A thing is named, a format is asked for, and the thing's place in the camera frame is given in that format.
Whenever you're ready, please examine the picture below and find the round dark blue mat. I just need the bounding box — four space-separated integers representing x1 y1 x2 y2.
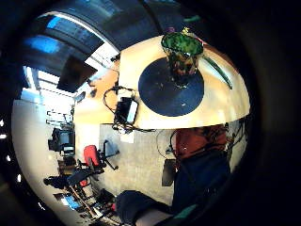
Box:
137 56 205 118

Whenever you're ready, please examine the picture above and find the black device box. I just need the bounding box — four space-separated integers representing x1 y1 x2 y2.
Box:
113 96 139 127

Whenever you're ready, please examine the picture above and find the green glass vase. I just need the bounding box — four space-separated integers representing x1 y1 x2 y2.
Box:
160 32 205 89

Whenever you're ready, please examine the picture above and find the black floor box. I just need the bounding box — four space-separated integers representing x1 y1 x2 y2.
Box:
161 158 178 187

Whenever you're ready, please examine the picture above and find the the person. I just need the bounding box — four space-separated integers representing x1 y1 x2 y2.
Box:
115 123 232 226

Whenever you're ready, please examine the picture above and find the red office chair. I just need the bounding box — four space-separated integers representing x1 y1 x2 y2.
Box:
82 139 120 171

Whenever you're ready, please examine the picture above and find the green flower stem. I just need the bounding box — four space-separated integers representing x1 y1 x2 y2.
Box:
201 54 234 90

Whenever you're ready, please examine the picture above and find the black office chair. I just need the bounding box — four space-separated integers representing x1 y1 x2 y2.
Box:
66 168 105 188

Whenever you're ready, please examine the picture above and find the black cable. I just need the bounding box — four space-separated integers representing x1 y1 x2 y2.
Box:
103 85 157 134

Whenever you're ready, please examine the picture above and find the black wall monitor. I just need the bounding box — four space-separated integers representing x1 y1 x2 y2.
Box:
56 55 99 94

